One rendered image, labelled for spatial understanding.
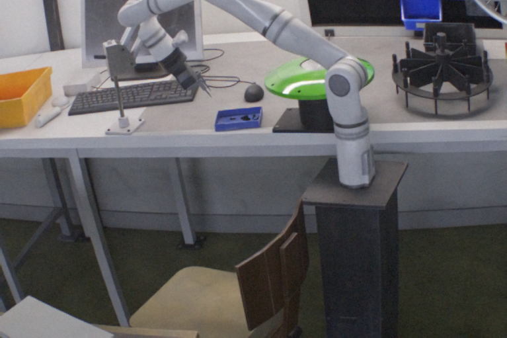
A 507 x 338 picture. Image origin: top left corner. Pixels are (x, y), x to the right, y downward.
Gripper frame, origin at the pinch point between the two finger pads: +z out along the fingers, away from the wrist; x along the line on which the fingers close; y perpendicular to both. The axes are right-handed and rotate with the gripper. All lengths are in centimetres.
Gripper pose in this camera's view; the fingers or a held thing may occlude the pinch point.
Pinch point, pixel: (210, 93)
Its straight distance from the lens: 254.2
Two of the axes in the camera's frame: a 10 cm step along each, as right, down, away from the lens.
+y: -8.1, 5.6, 1.8
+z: 5.8, 7.2, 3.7
